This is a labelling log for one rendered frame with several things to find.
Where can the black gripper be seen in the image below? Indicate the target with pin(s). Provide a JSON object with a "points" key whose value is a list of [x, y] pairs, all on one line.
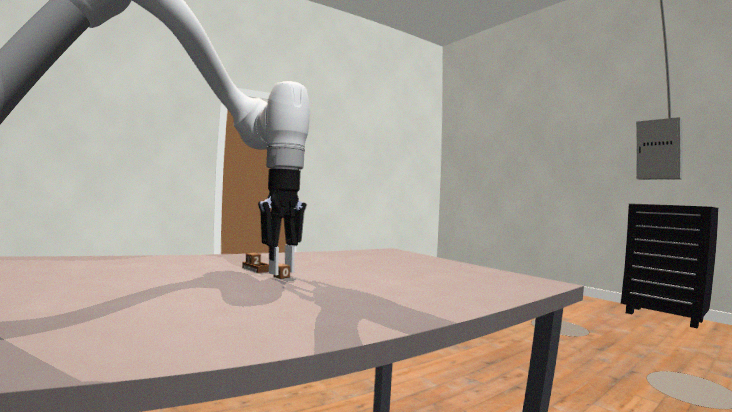
{"points": [[283, 185]]}

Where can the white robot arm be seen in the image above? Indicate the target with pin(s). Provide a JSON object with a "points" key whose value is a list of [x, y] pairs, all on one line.
{"points": [[281, 125]]}

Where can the brown wooden number cube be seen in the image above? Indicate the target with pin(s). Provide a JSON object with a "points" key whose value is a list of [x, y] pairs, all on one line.
{"points": [[253, 258], [283, 271]]}

